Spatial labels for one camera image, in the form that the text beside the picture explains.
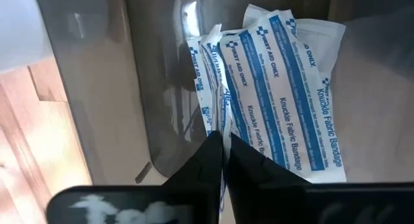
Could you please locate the smoky translucent plastic bin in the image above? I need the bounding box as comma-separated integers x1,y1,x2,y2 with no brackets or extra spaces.
32,0,414,186

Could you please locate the blue striped white packet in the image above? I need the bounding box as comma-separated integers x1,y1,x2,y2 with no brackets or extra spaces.
217,9,347,183
199,23,235,212
242,3,347,89

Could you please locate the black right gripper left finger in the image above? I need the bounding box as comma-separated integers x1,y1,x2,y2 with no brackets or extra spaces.
163,130,224,224

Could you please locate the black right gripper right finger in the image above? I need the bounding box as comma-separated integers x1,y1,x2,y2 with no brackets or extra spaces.
226,133,311,224

